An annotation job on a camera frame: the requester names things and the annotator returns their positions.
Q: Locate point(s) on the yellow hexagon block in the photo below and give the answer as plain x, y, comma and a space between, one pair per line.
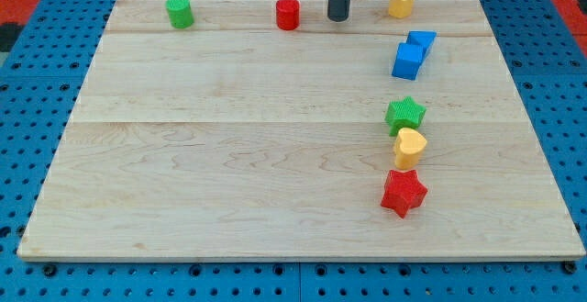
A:
400, 8

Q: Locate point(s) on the red star block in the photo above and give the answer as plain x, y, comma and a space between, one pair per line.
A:
402, 192

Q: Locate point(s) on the red cylinder block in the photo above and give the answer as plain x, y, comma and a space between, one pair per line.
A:
287, 14

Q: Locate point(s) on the light wooden board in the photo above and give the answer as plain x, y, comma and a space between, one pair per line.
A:
235, 141

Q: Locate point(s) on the yellow heart block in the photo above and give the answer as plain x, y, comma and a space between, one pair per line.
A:
408, 148

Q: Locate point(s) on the blue block behind cube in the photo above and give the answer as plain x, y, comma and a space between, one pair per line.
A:
423, 38

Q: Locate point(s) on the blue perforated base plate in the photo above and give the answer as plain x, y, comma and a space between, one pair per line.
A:
43, 73

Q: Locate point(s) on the green star block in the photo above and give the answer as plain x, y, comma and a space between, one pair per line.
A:
405, 113

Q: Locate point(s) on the green cylinder block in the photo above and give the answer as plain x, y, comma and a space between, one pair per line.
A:
179, 13

